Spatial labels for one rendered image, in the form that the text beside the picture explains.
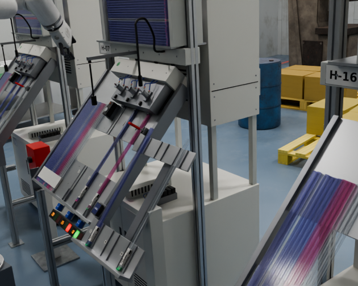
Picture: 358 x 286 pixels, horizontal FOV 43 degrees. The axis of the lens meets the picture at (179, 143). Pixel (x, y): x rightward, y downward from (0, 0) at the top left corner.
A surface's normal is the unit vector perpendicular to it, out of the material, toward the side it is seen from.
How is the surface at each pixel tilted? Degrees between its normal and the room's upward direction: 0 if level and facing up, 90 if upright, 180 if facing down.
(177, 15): 90
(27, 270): 0
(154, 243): 90
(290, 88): 90
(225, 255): 90
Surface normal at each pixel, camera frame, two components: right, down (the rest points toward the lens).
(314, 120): -0.68, 0.26
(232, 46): 0.60, 0.22
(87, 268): -0.06, -0.95
